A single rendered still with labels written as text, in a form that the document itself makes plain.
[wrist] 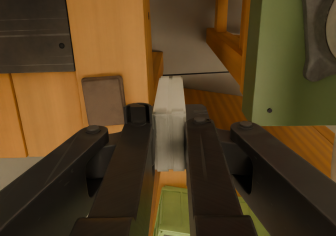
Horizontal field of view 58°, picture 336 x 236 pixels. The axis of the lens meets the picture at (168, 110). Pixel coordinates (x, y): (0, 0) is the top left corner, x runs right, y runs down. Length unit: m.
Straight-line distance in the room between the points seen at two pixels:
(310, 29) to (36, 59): 0.49
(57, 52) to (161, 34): 0.92
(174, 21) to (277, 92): 0.95
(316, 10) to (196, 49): 0.98
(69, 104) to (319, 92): 0.49
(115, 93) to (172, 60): 0.94
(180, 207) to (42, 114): 0.38
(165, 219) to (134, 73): 0.33
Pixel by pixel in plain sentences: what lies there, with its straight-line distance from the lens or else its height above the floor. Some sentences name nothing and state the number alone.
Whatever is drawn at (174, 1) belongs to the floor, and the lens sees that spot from 1.47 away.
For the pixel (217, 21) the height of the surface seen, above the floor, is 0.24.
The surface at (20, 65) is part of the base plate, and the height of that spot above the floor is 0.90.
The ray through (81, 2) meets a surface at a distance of 0.60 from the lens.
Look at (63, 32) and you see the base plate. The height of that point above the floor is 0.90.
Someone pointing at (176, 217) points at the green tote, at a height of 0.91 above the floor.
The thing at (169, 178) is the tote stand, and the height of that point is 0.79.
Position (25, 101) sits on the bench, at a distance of 0.70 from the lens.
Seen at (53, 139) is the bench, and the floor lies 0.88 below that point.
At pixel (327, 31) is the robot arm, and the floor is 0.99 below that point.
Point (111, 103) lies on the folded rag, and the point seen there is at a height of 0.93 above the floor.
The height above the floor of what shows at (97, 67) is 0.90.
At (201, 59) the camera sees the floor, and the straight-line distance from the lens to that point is 1.50.
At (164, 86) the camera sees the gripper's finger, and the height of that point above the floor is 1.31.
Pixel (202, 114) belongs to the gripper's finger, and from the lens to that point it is 0.15.
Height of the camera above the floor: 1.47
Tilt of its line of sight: 70 degrees down
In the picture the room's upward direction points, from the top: 177 degrees counter-clockwise
